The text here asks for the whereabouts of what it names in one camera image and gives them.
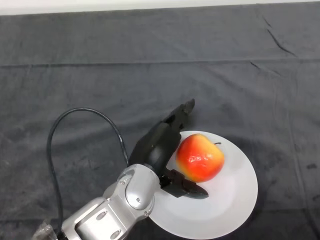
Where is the black cloth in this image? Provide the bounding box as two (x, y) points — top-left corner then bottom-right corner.
(0, 2), (320, 240)

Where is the red yellow apple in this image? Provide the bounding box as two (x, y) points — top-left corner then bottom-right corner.
(175, 133), (225, 183)

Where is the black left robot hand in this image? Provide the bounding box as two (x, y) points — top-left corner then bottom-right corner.
(127, 98), (210, 200)

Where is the white round plate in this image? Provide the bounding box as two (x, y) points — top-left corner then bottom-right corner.
(146, 130), (259, 237)

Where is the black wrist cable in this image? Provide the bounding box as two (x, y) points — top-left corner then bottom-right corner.
(46, 107), (129, 228)

